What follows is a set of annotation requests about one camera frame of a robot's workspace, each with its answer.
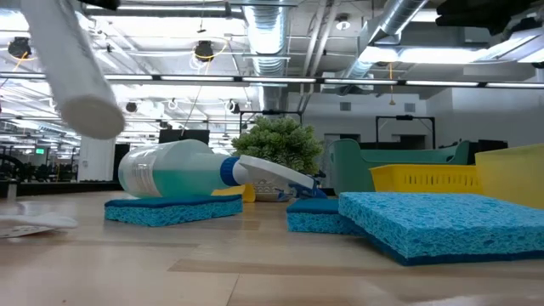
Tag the spray bottle with blue liquid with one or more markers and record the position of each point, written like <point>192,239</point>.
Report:
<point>178,170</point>

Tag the small yellow slotted basket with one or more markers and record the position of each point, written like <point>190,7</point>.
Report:
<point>425,178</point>

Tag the blue rectangular sponge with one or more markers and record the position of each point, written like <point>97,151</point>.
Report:
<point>446,221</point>
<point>314,217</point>
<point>170,212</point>

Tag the translucent yellow plastic bin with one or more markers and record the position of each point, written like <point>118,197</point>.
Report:
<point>514,178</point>

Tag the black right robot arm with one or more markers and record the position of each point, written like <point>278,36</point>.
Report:
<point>480,15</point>

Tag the black monitor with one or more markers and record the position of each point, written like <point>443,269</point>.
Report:
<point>183,136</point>

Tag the green exit sign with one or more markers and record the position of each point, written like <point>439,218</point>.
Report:
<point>40,151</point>

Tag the long ceiling light strip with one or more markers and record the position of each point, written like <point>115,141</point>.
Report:
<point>276,79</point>

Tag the artificial green potted plant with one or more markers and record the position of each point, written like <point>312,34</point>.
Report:
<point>276,144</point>

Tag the white crumpled cloth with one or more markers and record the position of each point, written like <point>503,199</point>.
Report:
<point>38,221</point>

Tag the yellow cloth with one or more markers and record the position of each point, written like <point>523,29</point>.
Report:
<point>246,193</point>

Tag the round ceiling fixture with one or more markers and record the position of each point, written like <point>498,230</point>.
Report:
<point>342,24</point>

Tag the teal plastic bin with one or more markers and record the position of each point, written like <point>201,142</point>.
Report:
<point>361,174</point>

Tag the black cabinet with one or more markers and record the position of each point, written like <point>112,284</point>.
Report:
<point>489,149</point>

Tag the large ribbed silver duct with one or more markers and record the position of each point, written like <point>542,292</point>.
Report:
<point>267,42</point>

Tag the slanted silver duct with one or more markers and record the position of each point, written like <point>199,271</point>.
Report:
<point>395,17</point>

